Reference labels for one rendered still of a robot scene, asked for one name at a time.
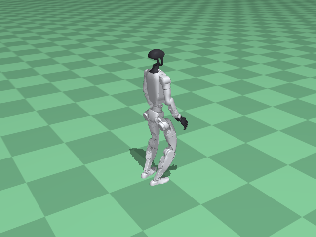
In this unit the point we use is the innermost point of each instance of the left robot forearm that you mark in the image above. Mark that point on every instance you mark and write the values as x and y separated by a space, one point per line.
148 101

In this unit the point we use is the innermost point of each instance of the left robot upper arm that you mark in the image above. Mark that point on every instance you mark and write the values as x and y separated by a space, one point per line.
145 82

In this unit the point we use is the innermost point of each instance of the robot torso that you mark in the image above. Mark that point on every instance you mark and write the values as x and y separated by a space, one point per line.
156 96

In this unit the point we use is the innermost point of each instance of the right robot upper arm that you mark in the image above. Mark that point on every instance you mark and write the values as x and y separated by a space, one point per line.
165 81

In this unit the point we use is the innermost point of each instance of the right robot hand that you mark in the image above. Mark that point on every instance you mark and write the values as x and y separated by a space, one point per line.
183 121

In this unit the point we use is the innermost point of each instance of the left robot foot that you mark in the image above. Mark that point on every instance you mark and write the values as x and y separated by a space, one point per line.
151 171

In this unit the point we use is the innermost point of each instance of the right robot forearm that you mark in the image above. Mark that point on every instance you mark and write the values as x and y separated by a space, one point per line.
173 109

